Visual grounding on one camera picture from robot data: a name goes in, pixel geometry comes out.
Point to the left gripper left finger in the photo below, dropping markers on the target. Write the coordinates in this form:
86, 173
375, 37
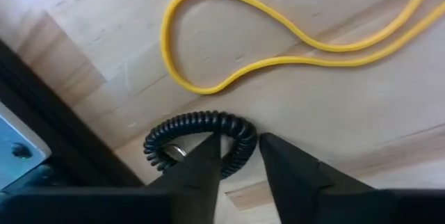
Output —
187, 189

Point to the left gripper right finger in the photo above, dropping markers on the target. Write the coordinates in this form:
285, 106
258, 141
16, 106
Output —
306, 196

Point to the thin yellow rubber band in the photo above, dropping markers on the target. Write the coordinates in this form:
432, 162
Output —
165, 43

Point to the black aluminium table frame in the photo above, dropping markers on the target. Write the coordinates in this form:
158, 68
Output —
52, 126

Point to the silver metal mounting bracket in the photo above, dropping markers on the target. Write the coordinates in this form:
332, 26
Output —
14, 133

